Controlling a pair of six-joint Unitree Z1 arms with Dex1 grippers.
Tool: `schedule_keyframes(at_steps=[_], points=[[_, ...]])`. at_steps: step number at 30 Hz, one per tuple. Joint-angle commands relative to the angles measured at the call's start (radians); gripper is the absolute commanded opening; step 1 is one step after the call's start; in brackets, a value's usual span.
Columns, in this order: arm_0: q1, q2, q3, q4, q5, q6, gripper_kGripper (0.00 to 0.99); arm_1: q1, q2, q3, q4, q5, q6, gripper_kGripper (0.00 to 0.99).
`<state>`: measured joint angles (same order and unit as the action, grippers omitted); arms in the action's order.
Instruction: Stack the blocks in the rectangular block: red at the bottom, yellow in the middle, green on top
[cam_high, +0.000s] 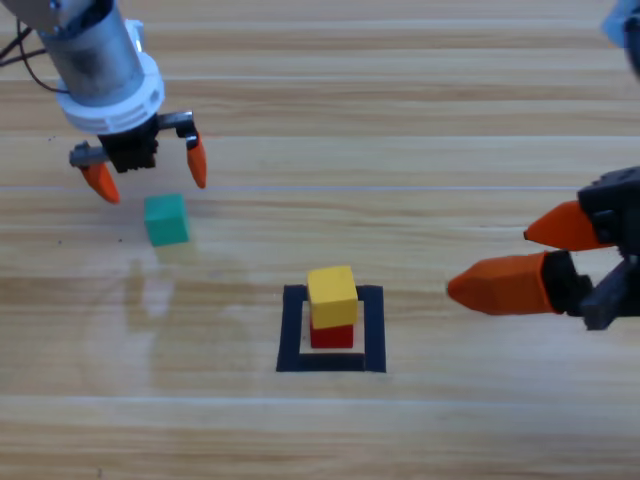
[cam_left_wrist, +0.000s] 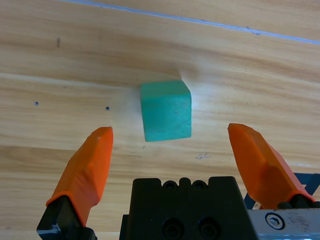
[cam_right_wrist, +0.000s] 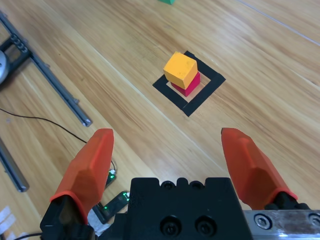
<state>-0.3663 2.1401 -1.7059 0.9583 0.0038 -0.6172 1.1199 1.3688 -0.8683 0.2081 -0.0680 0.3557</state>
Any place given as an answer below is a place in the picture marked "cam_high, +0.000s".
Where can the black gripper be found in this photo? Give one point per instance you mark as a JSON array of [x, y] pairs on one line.
[[132, 150], [620, 210]]

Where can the yellow wooden block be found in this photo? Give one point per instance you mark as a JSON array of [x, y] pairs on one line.
[[332, 300]]

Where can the green wooden block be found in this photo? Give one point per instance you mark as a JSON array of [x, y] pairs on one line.
[[167, 220]]

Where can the red wooden block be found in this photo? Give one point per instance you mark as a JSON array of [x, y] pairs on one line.
[[330, 337]]

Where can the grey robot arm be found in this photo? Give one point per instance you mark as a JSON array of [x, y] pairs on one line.
[[90, 55]]

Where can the black tape square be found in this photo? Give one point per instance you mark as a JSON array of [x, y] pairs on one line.
[[375, 330]]

